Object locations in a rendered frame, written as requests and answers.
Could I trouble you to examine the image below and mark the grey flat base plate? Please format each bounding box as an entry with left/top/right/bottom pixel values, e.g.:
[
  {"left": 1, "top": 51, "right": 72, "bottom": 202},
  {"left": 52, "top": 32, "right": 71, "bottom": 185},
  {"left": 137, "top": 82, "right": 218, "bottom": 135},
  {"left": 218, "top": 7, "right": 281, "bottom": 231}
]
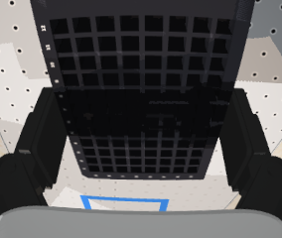
[{"left": 0, "top": 0, "right": 282, "bottom": 211}]

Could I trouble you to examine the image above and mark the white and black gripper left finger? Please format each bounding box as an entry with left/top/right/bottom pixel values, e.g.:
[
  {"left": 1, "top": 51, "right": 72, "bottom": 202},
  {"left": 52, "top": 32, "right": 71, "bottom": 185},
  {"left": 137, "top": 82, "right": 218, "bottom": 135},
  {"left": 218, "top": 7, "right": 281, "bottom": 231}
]
[{"left": 0, "top": 87, "right": 68, "bottom": 215}]

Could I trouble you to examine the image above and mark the black well plate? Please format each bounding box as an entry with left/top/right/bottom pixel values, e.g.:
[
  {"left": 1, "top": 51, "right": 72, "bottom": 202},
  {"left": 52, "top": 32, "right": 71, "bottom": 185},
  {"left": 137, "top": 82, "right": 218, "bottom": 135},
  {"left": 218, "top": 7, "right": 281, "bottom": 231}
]
[{"left": 30, "top": 0, "right": 255, "bottom": 180}]

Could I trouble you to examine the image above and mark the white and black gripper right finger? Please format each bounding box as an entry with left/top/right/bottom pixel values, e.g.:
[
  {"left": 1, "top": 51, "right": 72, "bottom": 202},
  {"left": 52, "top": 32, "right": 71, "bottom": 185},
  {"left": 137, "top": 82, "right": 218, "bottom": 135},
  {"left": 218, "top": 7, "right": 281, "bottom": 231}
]
[{"left": 219, "top": 88, "right": 282, "bottom": 221}]

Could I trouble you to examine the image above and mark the blue tape outline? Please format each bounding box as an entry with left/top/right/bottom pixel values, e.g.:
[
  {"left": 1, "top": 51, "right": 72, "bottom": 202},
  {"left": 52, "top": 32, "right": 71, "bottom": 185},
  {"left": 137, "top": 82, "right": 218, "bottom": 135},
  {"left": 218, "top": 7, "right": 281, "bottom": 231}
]
[{"left": 80, "top": 195, "right": 169, "bottom": 211}]

